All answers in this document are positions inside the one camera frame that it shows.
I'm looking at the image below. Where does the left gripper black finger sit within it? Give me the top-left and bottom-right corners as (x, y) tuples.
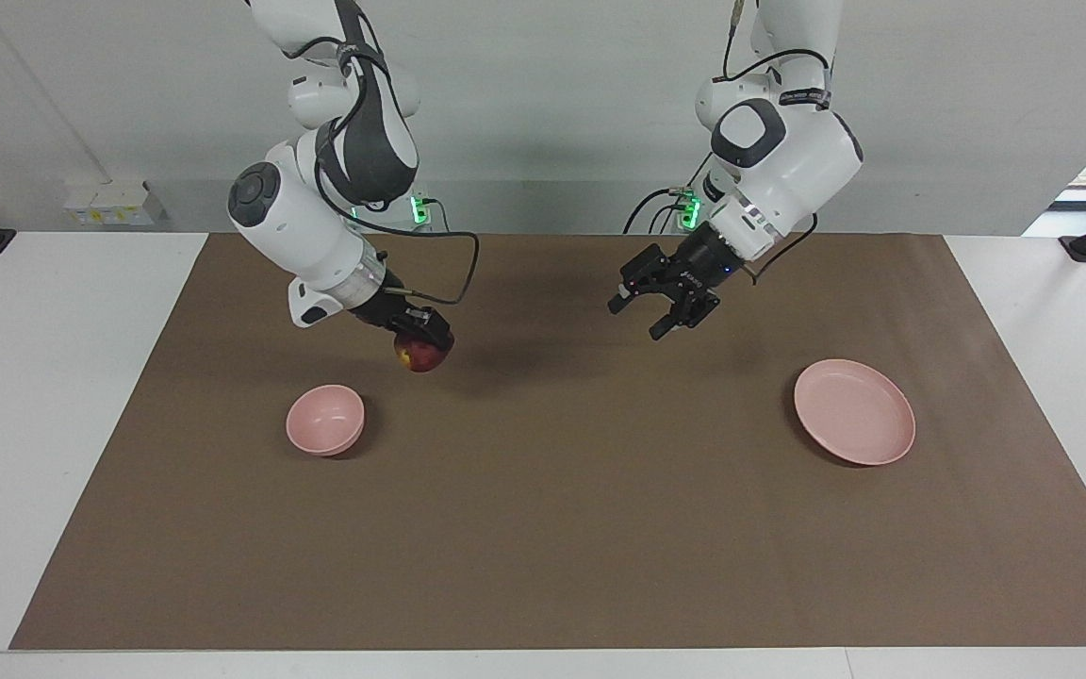
(608, 243), (674, 315)
(649, 288), (721, 341)

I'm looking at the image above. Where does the dark red apple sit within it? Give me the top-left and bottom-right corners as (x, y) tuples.
(394, 335), (454, 373)

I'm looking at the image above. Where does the pink bowl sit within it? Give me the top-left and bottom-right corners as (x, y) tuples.
(286, 384), (366, 458)

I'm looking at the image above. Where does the pink plate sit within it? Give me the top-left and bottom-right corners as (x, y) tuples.
(794, 358), (917, 467)

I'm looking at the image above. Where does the brown table mat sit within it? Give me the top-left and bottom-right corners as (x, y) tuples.
(8, 233), (1086, 652)

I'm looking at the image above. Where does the black base power cable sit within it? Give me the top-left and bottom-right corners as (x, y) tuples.
(623, 187), (695, 235)

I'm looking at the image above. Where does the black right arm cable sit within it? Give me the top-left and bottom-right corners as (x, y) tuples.
(284, 38), (481, 306)

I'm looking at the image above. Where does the white wall socket box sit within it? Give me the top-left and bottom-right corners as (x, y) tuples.
(64, 181), (168, 227)

